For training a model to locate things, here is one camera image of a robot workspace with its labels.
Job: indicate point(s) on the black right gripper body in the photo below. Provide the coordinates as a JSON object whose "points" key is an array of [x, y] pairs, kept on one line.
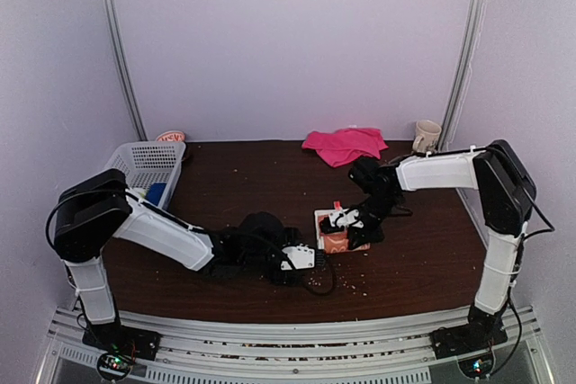
{"points": [[380, 207]]}

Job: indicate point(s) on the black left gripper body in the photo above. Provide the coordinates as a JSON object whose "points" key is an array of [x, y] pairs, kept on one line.
{"points": [[254, 263]]}

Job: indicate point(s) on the orange bunny towel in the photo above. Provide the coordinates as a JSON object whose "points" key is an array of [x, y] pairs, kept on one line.
{"points": [[336, 243]]}

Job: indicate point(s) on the pink towel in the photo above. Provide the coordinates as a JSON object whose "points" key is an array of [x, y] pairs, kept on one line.
{"points": [[344, 146]]}

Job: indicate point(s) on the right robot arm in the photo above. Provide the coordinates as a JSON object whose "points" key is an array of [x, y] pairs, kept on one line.
{"points": [[507, 193]]}

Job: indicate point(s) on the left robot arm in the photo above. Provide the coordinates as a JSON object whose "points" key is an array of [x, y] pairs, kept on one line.
{"points": [[104, 207]]}

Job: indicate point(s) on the beige printed mug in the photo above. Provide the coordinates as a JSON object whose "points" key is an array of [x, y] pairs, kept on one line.
{"points": [[427, 134]]}

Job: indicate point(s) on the blue rolled towel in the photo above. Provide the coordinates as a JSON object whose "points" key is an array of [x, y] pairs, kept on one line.
{"points": [[155, 192]]}

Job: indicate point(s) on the red white bowl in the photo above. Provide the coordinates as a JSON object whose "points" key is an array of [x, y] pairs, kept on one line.
{"points": [[171, 136]]}

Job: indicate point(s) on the white plastic basket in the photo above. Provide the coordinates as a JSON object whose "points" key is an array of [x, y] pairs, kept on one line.
{"points": [[146, 162]]}

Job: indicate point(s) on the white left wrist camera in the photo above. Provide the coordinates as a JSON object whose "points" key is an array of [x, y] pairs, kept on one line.
{"points": [[302, 257]]}

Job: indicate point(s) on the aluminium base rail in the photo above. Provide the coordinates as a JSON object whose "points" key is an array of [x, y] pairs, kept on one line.
{"points": [[389, 350]]}

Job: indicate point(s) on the right aluminium post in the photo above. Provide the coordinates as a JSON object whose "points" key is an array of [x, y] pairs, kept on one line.
{"points": [[462, 74]]}

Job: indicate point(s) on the aluminium post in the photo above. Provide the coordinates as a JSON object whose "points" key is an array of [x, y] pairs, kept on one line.
{"points": [[122, 67], [462, 74]]}

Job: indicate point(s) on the left aluminium post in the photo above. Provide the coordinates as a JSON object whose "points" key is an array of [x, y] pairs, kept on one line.
{"points": [[122, 67]]}

